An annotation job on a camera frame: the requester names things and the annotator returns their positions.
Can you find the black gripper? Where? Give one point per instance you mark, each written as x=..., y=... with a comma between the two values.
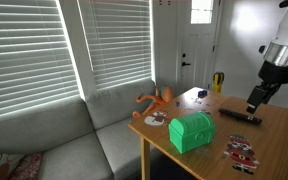
x=277, y=73

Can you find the orange octopus toy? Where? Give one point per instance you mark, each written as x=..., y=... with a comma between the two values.
x=157, y=98

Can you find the narrow white window blind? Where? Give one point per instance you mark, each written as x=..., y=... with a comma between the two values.
x=117, y=41

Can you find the small picture sticker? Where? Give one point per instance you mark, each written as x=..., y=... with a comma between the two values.
x=206, y=112
x=197, y=100

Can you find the dark small sticker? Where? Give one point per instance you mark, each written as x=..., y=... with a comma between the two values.
x=177, y=104

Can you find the yellow black stanchion post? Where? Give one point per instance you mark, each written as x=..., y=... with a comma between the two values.
x=218, y=81

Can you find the wide white window blind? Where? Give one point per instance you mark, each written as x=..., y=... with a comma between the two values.
x=24, y=56

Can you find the red Santa pirate cutout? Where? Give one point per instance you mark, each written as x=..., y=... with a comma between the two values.
x=241, y=154

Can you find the blue toy car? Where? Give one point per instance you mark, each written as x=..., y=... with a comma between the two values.
x=202, y=93

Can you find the black door deadbolt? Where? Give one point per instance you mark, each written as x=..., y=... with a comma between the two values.
x=183, y=55

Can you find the gray fabric sofa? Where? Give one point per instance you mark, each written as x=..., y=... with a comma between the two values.
x=67, y=140

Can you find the pink red patterned pillow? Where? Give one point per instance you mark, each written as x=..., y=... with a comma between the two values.
x=27, y=167

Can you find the green plastic treasure chest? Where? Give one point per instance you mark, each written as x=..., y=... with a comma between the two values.
x=191, y=132

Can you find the black remote control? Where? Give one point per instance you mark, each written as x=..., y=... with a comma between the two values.
x=240, y=116

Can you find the white snowman cutout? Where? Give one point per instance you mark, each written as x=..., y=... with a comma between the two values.
x=156, y=118

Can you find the white entry door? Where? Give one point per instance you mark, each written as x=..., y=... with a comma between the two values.
x=197, y=50

